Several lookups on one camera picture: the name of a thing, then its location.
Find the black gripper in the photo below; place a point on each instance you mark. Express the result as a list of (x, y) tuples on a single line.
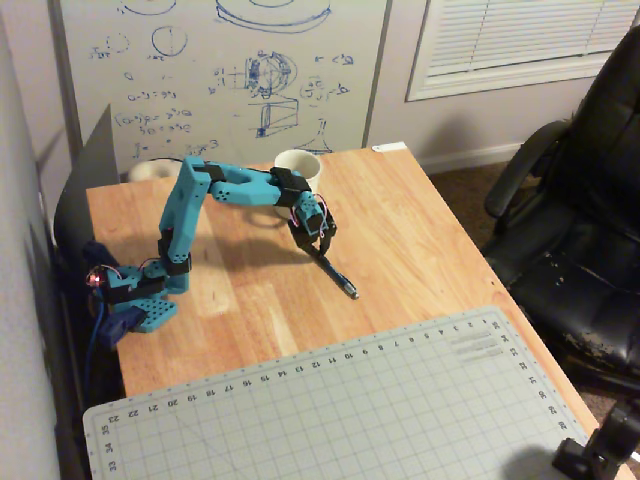
[(311, 235)]

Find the dark pen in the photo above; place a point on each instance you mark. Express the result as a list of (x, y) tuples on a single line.
[(337, 277)]

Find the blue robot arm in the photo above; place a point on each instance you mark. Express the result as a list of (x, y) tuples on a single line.
[(180, 215)]

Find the white ceramic mug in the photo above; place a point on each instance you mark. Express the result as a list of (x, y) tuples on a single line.
[(300, 165)]

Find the small white label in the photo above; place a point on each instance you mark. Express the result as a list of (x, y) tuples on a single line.
[(390, 147)]

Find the grey gridded cutting mat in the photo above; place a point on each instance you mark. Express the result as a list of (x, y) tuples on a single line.
[(325, 410)]

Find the white tape roll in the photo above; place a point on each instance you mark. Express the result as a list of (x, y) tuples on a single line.
[(150, 171)]

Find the dark blue table clamp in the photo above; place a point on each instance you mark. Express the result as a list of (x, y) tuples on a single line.
[(117, 327)]

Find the black motor controller board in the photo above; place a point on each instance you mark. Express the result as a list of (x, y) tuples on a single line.
[(97, 277)]

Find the dark grey flat panel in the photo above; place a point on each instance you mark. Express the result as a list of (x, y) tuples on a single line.
[(90, 175)]

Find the black leather office chair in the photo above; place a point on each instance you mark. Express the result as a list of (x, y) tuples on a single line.
[(590, 225)]

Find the white window blinds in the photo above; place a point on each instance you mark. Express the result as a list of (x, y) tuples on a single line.
[(525, 40)]

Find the whiteboard with metal frame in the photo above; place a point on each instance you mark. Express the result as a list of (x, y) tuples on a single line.
[(225, 75)]

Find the black camera stand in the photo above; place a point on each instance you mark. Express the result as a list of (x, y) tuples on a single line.
[(595, 450)]

